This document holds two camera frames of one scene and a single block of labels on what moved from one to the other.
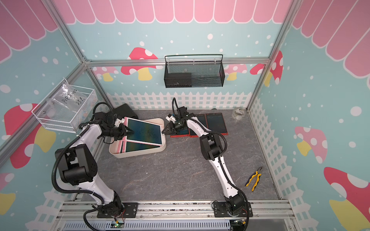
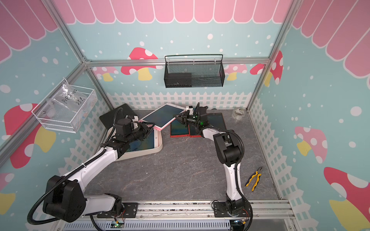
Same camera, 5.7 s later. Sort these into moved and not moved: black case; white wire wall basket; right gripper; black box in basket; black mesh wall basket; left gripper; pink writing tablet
Moved: right gripper; pink writing tablet; left gripper
Not moved: black mesh wall basket; black box in basket; white wire wall basket; black case
